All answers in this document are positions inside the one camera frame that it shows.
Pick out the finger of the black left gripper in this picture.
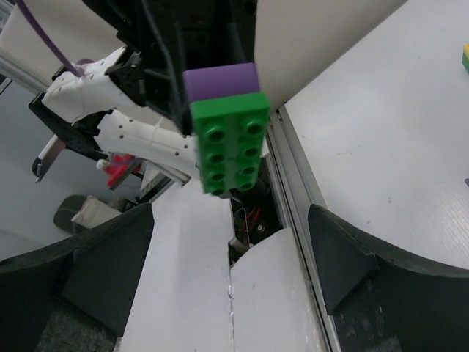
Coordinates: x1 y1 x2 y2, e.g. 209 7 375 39
84 1 193 134
175 1 257 72

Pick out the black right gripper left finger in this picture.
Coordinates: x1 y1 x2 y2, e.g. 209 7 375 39
1 204 154 351

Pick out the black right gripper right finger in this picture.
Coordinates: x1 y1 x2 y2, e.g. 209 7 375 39
308 205 468 351

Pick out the purple lego brick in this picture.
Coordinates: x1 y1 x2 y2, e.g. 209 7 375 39
182 62 261 103

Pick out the green plate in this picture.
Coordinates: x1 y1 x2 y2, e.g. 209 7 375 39
191 92 270 196

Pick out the left arm base joint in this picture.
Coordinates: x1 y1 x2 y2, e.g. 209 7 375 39
229 177 283 265

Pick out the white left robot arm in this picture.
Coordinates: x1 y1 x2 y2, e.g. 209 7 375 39
29 1 270 196

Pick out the shoe on floor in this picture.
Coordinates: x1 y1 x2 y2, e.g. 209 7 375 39
53 195 139 235

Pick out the red clamp in background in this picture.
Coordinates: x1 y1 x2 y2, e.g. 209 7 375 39
104 154 142 190

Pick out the green brick under long yellow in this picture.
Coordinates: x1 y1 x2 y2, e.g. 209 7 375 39
462 52 469 73

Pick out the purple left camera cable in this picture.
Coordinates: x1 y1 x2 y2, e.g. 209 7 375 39
16 0 92 80

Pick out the aluminium table edge rail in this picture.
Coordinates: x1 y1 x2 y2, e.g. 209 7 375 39
266 106 341 351

